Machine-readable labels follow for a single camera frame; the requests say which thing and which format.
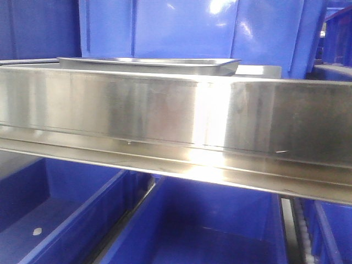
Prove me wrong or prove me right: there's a silver metal tray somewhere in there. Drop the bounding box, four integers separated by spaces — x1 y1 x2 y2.
58 57 241 76

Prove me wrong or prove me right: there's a large blue bin left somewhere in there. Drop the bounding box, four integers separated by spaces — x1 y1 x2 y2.
79 1 327 79

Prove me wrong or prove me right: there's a blue bin far right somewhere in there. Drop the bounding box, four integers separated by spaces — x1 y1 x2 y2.
322 1 351 67

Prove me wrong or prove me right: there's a blue bin lower right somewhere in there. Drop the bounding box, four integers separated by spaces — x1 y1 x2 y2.
102 177 288 263

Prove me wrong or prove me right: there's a centre white roller track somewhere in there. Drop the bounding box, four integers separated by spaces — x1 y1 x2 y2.
292 198 315 264

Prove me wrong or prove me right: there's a steel front shelf beam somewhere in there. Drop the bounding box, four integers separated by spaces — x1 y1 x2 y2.
1 67 351 204

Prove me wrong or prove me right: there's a blue bin lower left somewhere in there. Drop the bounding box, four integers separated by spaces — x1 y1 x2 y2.
1 158 151 263

